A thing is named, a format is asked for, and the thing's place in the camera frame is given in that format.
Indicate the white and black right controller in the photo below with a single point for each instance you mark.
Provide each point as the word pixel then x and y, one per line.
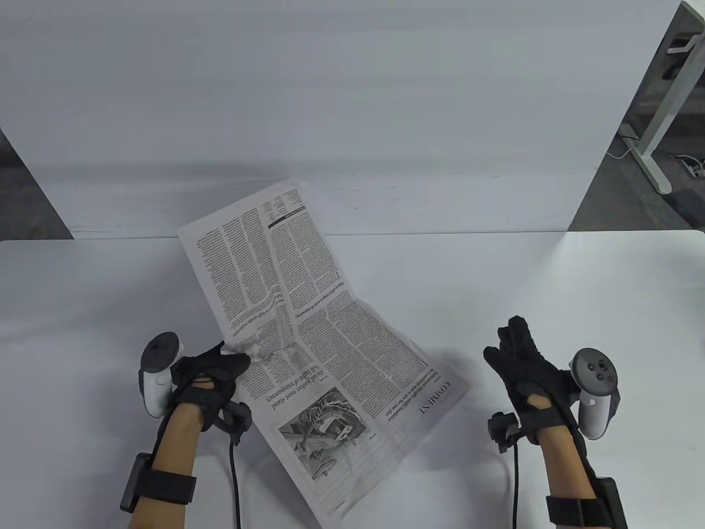
pixel 592 408

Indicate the white and black left controller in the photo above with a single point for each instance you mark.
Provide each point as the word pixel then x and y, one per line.
pixel 157 386

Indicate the white and black controller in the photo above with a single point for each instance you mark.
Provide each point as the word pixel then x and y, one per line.
pixel 157 386
pixel 592 408

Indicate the printed newspaper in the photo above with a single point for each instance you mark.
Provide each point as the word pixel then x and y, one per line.
pixel 330 341

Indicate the person's left hand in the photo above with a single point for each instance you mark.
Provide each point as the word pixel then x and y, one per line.
pixel 209 366

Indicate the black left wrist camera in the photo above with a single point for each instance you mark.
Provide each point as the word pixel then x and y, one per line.
pixel 237 419

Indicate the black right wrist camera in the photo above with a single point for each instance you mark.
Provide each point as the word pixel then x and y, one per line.
pixel 502 427

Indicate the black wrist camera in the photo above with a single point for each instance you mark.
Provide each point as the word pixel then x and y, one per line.
pixel 237 419
pixel 502 427

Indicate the white backdrop board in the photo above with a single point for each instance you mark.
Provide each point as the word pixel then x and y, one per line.
pixel 330 110

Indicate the white table leg frame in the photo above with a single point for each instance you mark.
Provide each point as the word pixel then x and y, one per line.
pixel 663 104

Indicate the person's right hand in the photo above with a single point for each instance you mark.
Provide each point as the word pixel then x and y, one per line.
pixel 523 369

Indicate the person's left forearm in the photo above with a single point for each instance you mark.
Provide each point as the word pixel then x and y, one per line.
pixel 176 441

